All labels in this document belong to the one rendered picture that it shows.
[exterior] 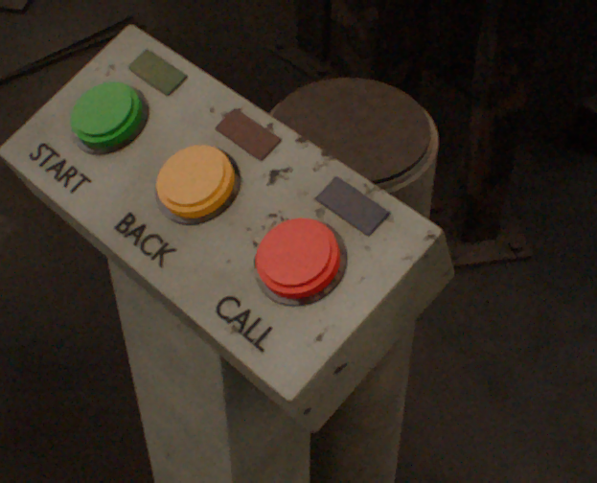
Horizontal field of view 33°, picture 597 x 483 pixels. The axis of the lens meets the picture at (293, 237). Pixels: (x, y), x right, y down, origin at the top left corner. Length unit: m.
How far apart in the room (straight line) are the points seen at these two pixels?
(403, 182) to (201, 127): 0.17
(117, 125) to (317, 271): 0.15
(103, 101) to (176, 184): 0.08
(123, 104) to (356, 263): 0.16
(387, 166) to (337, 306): 0.20
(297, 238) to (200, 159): 0.07
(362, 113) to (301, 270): 0.24
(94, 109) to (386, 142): 0.21
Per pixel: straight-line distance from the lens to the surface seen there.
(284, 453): 0.66
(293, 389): 0.45
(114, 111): 0.55
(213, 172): 0.50
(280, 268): 0.46
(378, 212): 0.48
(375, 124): 0.68
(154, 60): 0.57
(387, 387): 0.82
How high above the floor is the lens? 0.95
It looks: 47 degrees down
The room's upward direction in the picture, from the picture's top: 1 degrees counter-clockwise
